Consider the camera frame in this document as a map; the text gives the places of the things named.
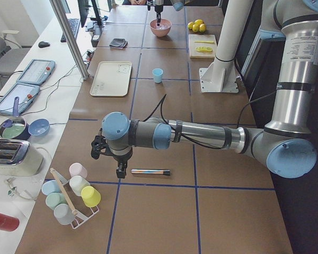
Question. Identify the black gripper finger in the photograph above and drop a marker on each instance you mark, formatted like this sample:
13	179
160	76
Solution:
124	169
158	19
119	170

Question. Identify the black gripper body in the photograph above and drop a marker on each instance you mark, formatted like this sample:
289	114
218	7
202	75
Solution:
158	10
121	158

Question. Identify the light blue plastic cup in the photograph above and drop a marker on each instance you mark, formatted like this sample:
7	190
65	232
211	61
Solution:
157	75

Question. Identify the pink bowl of ice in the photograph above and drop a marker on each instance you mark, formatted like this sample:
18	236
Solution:
160	29

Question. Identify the pink upturned cup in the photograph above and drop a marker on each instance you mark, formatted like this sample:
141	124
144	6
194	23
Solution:
78	169

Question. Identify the yellow upturned cup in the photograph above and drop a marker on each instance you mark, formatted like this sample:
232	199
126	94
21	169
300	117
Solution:
90	196

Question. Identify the pale green upturned cup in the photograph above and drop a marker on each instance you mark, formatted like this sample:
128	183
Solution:
77	183

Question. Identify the light blue upturned cup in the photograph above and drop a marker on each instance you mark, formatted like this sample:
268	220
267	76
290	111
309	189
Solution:
49	187

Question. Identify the grey green upturned cup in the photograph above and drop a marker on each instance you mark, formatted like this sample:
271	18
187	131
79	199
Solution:
54	199

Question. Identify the yellow lemon upper left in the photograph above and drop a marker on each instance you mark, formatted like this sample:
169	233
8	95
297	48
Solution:
190	25

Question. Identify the yellow lemon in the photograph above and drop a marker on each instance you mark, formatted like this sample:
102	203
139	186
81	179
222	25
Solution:
190	25
198	22
195	28
202	28

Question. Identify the yellow lemon lower left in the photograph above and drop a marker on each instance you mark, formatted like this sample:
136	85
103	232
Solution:
195	28

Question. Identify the yellow lemon upper right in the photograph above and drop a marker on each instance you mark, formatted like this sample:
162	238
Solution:
198	22

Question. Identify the steel muddler black tip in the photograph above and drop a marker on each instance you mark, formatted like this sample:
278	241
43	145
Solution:
165	172

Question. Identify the yellow lemon middle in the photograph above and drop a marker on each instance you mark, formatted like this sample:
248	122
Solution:
202	28

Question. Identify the grey folded cloth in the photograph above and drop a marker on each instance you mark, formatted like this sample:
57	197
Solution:
118	43

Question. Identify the wooden cutting board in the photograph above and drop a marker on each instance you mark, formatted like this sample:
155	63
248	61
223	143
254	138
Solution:
192	46

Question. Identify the blue bowl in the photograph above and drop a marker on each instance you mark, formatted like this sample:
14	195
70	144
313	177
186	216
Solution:
39	127

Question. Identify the cream bear serving tray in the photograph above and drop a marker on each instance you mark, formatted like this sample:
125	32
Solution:
111	79

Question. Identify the black monitor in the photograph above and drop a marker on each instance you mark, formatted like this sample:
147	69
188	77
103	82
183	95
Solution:
83	7

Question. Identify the near blue teach pendant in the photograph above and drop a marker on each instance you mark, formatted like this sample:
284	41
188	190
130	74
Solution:
26	93

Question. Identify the blue teach pendant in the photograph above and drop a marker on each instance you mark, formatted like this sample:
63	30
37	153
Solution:
26	93
37	72

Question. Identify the cream toaster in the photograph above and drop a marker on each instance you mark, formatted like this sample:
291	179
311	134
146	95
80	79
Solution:
19	158

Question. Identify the far blue teach pendant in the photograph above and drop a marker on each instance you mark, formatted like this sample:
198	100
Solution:
37	72

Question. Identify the black computer mouse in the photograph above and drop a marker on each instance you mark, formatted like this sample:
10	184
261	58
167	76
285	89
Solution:
43	44

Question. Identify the red bottle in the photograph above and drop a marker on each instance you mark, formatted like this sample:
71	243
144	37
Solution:
8	223

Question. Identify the grey office chair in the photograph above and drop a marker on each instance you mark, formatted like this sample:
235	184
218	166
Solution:
11	55

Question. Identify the wooden rack handle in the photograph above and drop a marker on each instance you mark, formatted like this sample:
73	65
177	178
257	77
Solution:
63	191

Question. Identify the white wire cup rack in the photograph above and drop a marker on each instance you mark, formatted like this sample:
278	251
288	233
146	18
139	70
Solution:
80	218

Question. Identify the blue saucepan with handle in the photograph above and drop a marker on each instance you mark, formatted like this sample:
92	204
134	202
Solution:
15	127

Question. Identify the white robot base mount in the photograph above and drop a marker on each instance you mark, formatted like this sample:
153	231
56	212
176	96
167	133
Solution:
220	76

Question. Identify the aluminium frame post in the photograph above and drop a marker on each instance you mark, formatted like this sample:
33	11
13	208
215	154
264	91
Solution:
71	41

